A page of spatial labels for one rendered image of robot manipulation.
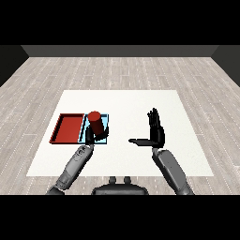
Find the dark grey robot body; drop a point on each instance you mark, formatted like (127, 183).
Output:
(120, 188)

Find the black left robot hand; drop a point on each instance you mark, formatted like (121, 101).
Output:
(89, 135)

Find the light blue shallow open box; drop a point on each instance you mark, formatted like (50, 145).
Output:
(83, 132)

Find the red can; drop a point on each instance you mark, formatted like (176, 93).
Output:
(95, 123)

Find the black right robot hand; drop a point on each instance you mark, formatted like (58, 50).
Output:
(156, 133)

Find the red shallow open box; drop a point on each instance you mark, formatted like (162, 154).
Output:
(67, 128)

